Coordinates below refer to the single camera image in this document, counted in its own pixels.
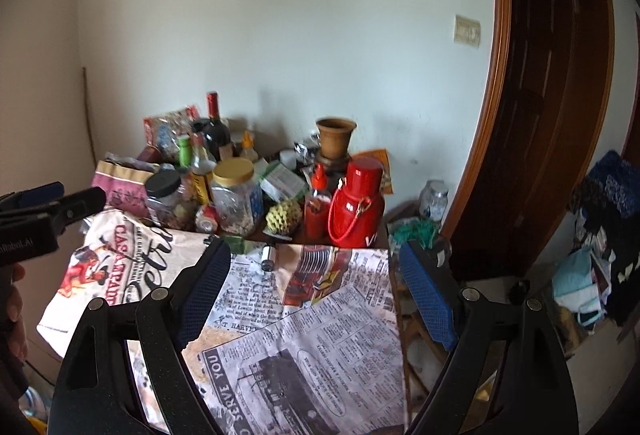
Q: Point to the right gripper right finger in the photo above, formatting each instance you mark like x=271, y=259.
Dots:
x=460, y=320

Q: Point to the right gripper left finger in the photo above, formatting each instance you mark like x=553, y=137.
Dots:
x=167, y=320

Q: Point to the person's left hand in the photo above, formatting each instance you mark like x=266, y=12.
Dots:
x=14, y=345

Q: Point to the pink brown paper bag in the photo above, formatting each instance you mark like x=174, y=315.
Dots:
x=124, y=187

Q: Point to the green cloth rag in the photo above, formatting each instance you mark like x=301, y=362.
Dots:
x=416, y=229

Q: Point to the small red label can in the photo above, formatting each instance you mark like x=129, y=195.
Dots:
x=206, y=219

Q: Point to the black lid plastic jar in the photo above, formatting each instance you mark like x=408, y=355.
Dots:
x=170, y=203

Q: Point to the thin wooden stick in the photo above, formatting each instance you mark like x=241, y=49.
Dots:
x=88, y=115

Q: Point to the glass jar beside table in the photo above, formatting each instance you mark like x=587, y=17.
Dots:
x=434, y=200

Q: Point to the printed retro tablecloth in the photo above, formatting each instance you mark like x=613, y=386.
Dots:
x=308, y=346

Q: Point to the gold lid plastic jar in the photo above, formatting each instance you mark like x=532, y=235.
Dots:
x=237, y=197

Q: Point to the pile of clothes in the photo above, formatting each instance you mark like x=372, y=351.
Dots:
x=600, y=277

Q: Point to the clear glass liquor bottle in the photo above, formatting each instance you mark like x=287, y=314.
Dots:
x=201, y=169

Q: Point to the red snack nut packet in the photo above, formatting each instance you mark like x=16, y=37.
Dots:
x=163, y=131

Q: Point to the green plastic bottle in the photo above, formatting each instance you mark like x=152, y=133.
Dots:
x=185, y=151

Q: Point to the red sauce squeeze bottle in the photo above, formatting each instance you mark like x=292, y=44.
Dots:
x=317, y=205

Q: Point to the dark wine bottle red cap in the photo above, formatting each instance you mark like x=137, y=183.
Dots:
x=217, y=135

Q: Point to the dark wooden door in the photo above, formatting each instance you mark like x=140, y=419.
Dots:
x=554, y=97

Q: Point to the terracotta clay pot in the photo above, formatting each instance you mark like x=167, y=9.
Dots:
x=334, y=135

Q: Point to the beige wall switch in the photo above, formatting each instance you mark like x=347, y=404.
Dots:
x=467, y=31

